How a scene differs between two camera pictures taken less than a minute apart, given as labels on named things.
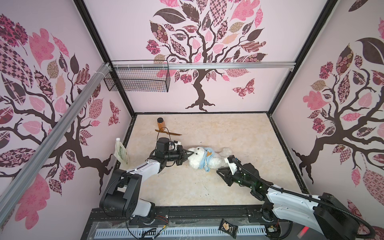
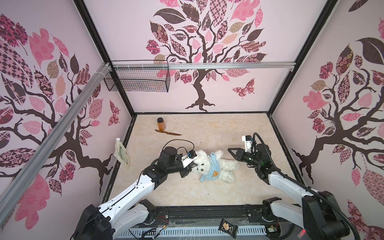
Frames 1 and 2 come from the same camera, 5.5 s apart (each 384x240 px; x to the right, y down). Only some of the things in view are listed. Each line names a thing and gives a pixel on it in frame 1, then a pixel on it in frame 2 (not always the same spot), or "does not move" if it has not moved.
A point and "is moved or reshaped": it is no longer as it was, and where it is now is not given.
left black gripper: (182, 155) to (186, 170)
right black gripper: (228, 176) to (240, 154)
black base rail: (232, 213) does not move
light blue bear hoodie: (208, 154) to (214, 172)
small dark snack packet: (228, 228) does not move
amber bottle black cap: (161, 124) does not move
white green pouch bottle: (120, 152) does not move
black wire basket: (140, 79) does not move
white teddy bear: (195, 159) is moved or reshaped
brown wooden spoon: (167, 132) does not move
